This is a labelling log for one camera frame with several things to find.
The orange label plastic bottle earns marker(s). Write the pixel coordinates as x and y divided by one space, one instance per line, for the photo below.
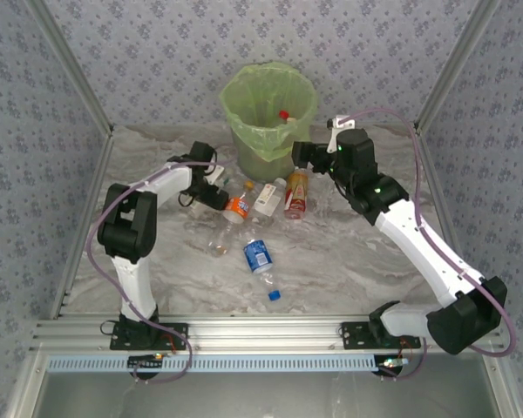
237 208

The brown tea plastic bottle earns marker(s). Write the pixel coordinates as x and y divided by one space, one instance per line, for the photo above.
296 196

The clear unlabelled plastic bottle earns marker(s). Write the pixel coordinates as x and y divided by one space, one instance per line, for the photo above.
220 244

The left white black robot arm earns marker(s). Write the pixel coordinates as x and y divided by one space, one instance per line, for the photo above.
133 278

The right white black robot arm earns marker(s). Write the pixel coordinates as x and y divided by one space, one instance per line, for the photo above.
418 244

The grey plastic waste bin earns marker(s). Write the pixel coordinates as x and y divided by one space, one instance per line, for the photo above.
266 167

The green plastic bin liner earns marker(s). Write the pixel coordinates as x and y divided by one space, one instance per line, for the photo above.
261 96

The white red label clear bottle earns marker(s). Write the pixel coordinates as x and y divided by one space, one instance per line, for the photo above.
268 198

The blue label blue cap bottle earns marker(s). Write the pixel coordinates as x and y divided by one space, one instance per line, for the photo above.
258 257

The left small circuit board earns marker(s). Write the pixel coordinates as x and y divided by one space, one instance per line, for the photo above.
146 360

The small circuit board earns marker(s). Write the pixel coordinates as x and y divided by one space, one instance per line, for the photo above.
146 360
390 362

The right small circuit board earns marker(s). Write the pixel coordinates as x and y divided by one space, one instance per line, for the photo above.
390 362

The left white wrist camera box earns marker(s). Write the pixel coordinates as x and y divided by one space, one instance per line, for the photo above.
215 174

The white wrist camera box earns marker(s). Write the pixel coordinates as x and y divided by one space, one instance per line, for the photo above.
341 123
215 174

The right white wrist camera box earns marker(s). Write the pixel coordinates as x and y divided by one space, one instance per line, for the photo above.
341 123

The right aluminium frame post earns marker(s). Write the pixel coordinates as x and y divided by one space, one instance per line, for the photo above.
457 65

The aluminium frame post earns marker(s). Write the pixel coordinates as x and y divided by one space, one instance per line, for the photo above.
69 65
457 65

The aluminium cross rail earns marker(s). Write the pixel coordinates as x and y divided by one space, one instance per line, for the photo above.
266 333

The left aluminium frame post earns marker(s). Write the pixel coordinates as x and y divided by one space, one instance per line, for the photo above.
69 65

